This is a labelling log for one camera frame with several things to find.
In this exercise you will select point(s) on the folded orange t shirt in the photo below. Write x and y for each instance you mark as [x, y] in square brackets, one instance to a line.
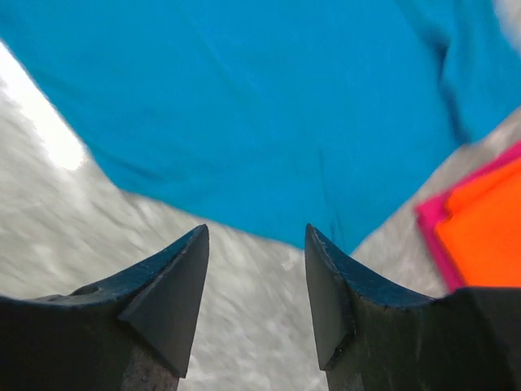
[482, 231]

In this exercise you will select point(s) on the folded magenta t shirt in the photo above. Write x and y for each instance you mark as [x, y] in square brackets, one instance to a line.
[431, 211]

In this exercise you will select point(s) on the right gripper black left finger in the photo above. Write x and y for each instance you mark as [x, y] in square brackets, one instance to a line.
[131, 331]

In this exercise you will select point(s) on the teal blue t shirt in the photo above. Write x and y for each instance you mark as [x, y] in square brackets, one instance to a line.
[268, 116]

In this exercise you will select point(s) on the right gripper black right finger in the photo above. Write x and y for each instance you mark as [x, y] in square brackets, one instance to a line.
[373, 334]

